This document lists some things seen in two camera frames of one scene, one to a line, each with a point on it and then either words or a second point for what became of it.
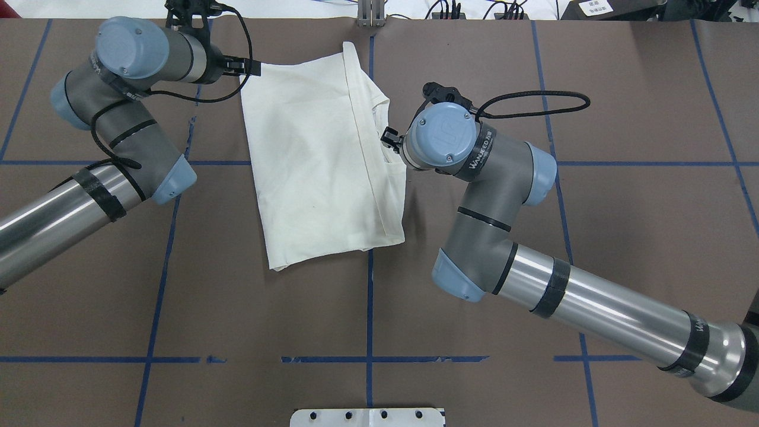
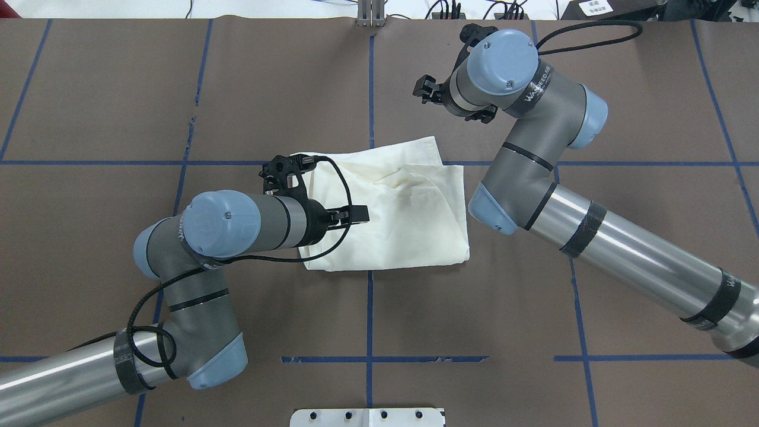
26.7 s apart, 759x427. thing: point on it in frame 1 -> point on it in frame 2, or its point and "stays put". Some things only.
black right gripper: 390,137 -> 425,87
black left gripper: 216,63 -> 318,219
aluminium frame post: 370,13 stays put
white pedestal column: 368,417 stays put
